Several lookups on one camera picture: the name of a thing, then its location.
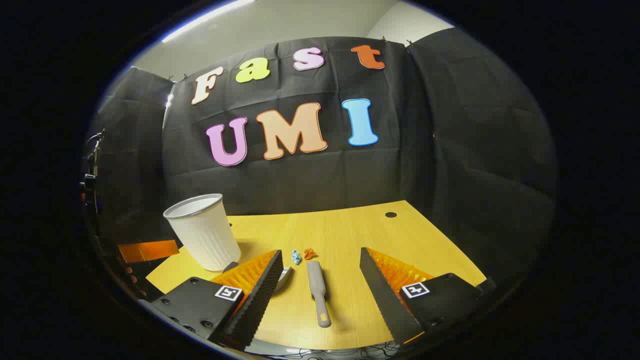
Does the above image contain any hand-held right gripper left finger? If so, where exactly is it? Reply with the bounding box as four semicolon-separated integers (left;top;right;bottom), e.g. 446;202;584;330
150;249;284;351

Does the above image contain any grey small broom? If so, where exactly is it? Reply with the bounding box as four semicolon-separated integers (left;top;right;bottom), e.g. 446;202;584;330
306;260;332;329

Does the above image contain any black backdrop cloth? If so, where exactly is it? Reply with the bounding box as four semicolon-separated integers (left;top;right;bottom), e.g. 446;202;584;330
92;27;558;301

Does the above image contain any wooden desktop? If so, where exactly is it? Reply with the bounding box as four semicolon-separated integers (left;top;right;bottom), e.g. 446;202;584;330
145;200;488;351

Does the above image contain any white ribbed garbage bin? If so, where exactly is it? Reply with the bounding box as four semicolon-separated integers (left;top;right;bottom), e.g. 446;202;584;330
163;193;242;272

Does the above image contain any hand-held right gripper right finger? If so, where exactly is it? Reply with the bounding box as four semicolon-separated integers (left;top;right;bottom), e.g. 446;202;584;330
359;247;496;348

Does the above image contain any grey plastic dustpan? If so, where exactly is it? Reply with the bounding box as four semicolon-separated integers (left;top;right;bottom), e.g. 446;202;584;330
222;261;293;293

